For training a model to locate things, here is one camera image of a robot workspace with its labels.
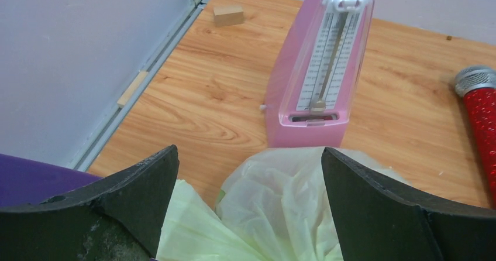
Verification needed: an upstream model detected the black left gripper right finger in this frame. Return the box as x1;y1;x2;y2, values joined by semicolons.
321;147;495;260

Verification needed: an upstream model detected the wooden strip on rail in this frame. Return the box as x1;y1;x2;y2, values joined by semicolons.
117;71;149;108

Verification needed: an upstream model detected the purple metronome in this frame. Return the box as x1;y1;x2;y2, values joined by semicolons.
1;154;100;207

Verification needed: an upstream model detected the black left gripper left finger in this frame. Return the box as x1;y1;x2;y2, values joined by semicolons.
1;145;179;260

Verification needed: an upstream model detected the small wooden block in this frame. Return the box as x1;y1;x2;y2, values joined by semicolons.
213;5;244;27

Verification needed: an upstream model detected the pale green plastic bag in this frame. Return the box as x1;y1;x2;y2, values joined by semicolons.
156;146;409;261

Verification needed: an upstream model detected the pink metronome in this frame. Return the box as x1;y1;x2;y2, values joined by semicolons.
264;0;374;147

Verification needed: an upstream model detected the red glitter microphone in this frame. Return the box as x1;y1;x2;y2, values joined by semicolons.
454;65;495;205

